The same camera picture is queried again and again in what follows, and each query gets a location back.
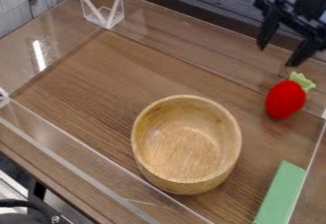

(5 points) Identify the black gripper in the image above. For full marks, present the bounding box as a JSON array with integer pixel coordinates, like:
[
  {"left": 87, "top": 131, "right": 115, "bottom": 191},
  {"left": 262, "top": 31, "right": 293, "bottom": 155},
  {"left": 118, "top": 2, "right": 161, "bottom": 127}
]
[{"left": 254, "top": 0, "right": 326, "bottom": 67}]

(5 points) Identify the clear acrylic enclosure wall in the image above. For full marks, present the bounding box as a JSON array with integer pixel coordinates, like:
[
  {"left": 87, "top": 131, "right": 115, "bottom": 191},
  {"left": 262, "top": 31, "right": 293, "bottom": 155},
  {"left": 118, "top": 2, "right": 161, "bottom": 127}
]
[{"left": 0, "top": 0, "right": 326, "bottom": 224}]

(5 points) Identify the wooden bowl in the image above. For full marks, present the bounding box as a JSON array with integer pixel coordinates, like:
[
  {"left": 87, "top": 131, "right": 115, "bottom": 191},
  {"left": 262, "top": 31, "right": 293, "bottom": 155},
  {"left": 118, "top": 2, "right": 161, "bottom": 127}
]
[{"left": 130, "top": 94, "right": 242, "bottom": 195}]

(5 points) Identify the clear acrylic corner bracket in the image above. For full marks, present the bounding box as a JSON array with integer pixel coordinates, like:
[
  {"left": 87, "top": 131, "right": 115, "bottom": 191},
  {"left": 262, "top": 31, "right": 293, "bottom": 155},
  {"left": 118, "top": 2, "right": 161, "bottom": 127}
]
[{"left": 81, "top": 0, "right": 125, "bottom": 30}]

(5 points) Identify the green tape strip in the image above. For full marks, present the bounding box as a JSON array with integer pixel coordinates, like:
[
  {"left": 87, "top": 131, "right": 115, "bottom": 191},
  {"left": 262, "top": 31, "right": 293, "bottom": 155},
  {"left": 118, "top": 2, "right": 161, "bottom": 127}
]
[{"left": 253, "top": 161, "right": 306, "bottom": 224}]

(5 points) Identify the red plush strawberry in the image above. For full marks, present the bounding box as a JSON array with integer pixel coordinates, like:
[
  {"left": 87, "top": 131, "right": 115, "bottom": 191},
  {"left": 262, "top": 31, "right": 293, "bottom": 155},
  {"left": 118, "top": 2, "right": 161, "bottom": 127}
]
[{"left": 265, "top": 71, "right": 316, "bottom": 120}]

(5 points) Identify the black metal table bracket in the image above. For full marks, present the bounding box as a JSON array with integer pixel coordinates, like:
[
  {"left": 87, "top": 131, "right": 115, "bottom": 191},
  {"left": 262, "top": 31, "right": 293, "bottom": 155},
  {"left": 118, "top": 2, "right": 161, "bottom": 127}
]
[{"left": 28, "top": 181, "right": 74, "bottom": 224}]

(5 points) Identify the black cable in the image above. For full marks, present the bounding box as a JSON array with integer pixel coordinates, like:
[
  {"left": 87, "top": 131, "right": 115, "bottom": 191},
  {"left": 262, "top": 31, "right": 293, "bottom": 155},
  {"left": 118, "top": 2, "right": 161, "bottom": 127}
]
[{"left": 0, "top": 198, "right": 53, "bottom": 224}]

